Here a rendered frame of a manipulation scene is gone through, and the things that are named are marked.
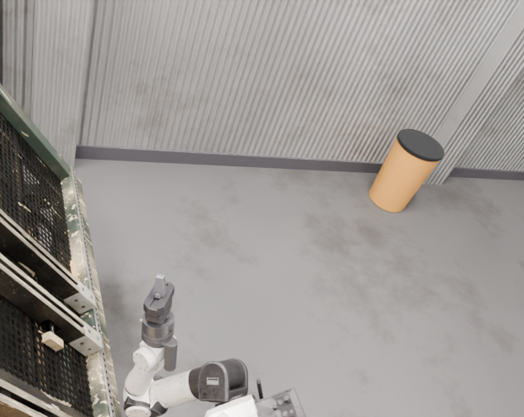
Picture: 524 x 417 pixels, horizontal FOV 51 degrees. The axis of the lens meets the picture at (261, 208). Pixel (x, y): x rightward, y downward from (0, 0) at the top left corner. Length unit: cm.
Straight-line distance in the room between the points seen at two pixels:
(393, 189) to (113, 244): 239
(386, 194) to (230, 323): 201
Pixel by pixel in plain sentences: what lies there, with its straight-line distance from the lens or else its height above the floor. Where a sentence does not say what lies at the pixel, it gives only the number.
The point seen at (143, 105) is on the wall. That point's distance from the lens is 409.
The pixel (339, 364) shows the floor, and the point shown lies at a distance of 363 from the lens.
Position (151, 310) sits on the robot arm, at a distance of 145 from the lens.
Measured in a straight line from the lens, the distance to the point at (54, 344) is 194.
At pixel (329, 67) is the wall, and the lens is 435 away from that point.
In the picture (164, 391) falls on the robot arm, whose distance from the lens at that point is 177.
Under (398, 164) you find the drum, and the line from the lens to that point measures 467.
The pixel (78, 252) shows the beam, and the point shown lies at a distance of 246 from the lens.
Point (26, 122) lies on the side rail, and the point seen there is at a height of 120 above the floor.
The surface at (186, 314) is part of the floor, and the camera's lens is 346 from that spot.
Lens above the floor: 275
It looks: 40 degrees down
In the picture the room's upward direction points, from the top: 23 degrees clockwise
